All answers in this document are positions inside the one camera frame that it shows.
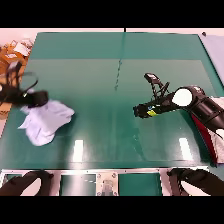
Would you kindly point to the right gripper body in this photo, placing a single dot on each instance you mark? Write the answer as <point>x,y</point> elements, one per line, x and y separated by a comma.
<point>151,108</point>

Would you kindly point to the white T-shirt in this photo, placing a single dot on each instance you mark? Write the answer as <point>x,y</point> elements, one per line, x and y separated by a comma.
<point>46,121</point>

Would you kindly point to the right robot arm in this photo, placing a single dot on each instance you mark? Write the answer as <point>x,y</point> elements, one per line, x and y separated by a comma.
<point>206,108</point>

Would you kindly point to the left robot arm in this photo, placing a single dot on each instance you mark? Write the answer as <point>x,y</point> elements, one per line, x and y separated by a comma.
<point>35,99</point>

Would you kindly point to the white garment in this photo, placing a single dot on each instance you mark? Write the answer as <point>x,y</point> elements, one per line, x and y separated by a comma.
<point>220,146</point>

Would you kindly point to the pale blue cloth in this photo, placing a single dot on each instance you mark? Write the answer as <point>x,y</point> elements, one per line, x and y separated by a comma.
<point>215,55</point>

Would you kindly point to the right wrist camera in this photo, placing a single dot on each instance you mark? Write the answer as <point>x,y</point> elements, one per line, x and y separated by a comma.
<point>154,80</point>

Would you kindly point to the silver frame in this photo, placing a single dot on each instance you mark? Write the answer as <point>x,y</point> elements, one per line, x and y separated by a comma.
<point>106,183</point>

